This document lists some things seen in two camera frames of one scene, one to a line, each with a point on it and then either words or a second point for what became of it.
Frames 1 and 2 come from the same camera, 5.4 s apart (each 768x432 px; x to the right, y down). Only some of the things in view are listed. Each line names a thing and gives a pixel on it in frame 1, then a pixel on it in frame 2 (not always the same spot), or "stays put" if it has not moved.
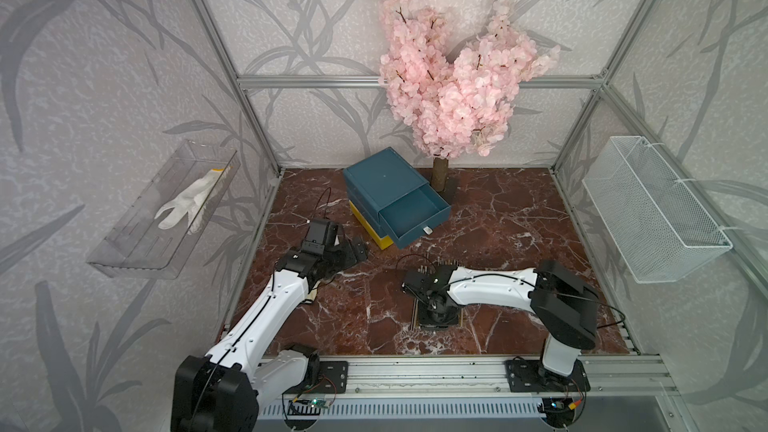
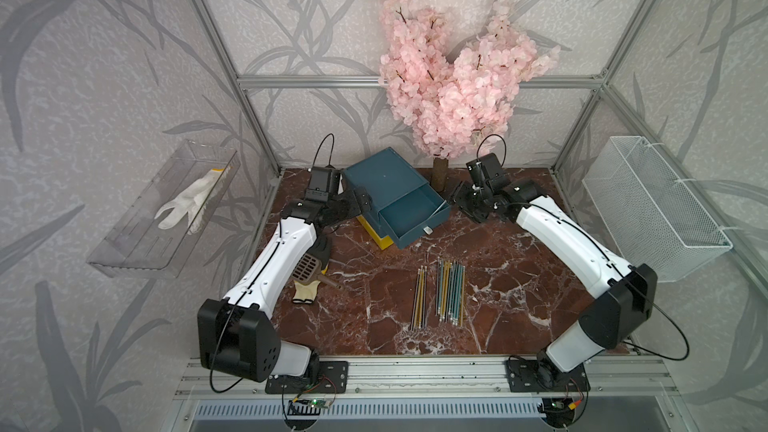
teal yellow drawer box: (392, 200) stays put
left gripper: (349, 253) to (355, 207)
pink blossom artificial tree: (454, 101) stays put
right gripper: (446, 323) to (457, 198)
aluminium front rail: (487, 379) stays put
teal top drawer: (414, 214) stays put
